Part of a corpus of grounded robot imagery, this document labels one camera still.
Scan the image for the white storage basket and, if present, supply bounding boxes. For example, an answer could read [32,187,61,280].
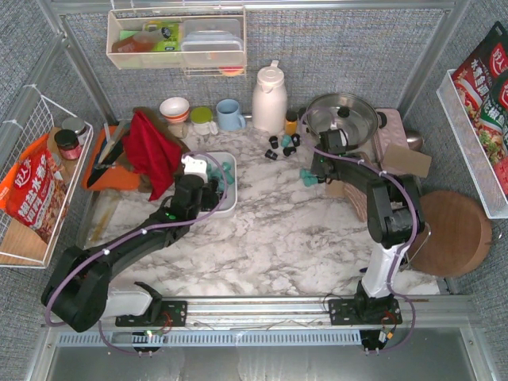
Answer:
[187,151,237,218]

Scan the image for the pink striped cloth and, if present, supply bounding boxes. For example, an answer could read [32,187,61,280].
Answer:
[344,183,368,222]

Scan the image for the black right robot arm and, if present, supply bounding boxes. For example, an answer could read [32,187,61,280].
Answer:
[311,129,425,314]

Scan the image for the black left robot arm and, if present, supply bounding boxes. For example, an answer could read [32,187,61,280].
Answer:
[41,175,224,333]

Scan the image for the black coffee capsule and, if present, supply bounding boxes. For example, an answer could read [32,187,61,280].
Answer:
[269,136,279,148]
[291,133,300,147]
[264,149,278,160]
[283,147,297,157]

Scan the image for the brown cardboard sheet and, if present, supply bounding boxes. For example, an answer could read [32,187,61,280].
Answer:
[325,180,345,198]

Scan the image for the stainless steel pan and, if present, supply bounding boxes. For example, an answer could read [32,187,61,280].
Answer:
[304,93,387,151]

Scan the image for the red cloth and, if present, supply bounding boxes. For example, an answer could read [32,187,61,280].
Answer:
[121,106,190,202]

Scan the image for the brown sponge pad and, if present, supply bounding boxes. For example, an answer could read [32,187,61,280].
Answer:
[381,144,432,178]

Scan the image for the pink tray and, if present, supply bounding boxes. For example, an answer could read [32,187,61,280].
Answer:
[372,109,409,175]

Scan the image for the orange tray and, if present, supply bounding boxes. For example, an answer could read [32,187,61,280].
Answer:
[81,125,140,192]

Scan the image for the green lid cup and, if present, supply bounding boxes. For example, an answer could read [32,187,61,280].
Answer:
[190,106,218,136]

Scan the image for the white thermos jug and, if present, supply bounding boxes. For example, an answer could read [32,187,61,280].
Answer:
[252,60,287,135]

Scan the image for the blue mug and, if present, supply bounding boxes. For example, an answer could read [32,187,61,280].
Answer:
[216,99,246,132]

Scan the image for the white orange bowl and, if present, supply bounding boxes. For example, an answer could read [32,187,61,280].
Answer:
[159,97,190,124]

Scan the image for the dark lid jar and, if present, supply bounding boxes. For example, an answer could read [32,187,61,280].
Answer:
[54,129,82,161]

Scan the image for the round wooden cutting board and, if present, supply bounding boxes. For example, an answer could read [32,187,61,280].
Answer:
[408,190,492,277]

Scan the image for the clear plastic container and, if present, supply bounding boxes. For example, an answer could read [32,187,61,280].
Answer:
[180,18,244,67]

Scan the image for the red snack bag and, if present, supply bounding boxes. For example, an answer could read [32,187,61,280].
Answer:
[1,134,67,244]

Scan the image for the red seasoning packets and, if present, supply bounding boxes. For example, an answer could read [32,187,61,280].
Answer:
[452,21,507,194]

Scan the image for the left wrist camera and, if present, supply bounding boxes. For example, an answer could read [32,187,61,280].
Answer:
[181,156,208,180]

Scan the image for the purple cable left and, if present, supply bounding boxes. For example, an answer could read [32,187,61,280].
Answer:
[44,150,229,354]

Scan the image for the purple cable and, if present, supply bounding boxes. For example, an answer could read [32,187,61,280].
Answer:
[298,105,421,354]
[44,150,229,354]

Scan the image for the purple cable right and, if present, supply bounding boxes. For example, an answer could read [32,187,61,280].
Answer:
[298,105,421,354]

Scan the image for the white wire basket right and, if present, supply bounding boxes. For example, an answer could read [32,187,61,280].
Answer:
[436,69,507,220]

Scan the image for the white wire basket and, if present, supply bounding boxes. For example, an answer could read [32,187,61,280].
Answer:
[436,69,507,220]
[1,84,94,268]

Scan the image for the white wall shelf basket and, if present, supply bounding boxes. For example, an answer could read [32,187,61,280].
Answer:
[106,6,247,75]

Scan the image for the white wire basket left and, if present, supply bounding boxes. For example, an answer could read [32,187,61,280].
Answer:
[1,84,94,268]

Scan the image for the metal rail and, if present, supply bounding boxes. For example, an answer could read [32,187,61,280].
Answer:
[41,295,477,330]

